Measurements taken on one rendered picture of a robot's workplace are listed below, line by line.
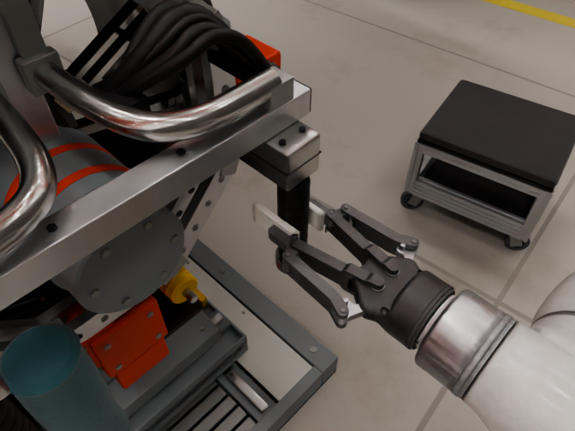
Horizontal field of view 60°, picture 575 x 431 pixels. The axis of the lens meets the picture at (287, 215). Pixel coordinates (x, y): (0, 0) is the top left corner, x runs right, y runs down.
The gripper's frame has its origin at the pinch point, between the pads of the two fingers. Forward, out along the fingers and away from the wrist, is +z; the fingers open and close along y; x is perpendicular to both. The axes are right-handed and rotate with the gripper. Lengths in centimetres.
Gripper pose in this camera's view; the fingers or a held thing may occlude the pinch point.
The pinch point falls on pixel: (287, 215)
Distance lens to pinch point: 58.7
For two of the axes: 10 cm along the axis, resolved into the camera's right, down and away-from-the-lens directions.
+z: -7.2, -5.1, 4.7
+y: 7.0, -5.3, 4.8
